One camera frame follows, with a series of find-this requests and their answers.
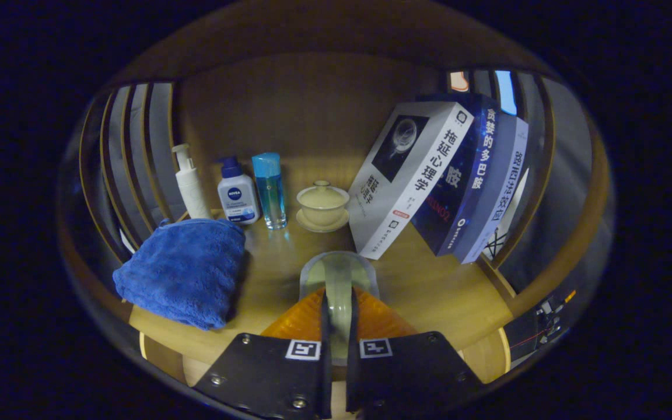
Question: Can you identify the blue folded towel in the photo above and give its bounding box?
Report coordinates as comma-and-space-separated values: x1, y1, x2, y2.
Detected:
113, 218, 247, 331

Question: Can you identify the white book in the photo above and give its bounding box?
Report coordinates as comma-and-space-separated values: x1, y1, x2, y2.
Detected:
347, 101, 475, 260

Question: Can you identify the dark blue book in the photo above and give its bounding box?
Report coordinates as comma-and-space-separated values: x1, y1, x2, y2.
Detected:
411, 93, 517, 257

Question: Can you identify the beige lidded tea cup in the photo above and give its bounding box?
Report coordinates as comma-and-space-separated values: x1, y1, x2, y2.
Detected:
296, 180, 351, 233

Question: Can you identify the clear blue bottle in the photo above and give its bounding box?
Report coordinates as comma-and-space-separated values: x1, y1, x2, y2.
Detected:
251, 152, 288, 230

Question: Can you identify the wooden cabinet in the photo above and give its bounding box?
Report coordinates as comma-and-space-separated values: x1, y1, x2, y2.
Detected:
56, 0, 617, 403

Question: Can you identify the white pump bottle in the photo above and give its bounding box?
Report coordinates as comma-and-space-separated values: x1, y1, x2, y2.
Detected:
171, 143, 213, 221

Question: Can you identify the pale blue book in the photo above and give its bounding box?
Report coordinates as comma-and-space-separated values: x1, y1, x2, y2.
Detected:
453, 117, 529, 264

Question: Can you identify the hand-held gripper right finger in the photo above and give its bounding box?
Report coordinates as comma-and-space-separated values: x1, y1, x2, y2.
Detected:
345, 287, 484, 416

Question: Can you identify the white bottle with blue cap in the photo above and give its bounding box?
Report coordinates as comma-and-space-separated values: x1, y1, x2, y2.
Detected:
217, 156, 261, 225

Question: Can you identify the pale round tape roll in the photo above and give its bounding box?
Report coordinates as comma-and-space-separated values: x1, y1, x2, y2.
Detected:
299, 251, 380, 359

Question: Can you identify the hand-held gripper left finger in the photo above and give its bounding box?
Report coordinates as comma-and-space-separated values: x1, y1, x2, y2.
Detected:
193, 287, 332, 419

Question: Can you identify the black device with orange tip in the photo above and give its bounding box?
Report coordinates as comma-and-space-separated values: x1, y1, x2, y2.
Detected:
537, 290, 577, 327

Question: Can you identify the black tripod stand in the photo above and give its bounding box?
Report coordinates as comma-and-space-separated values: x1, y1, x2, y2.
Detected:
484, 225, 515, 261

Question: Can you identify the wooden countertop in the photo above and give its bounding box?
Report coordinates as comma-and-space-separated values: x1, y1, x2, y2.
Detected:
129, 155, 515, 386

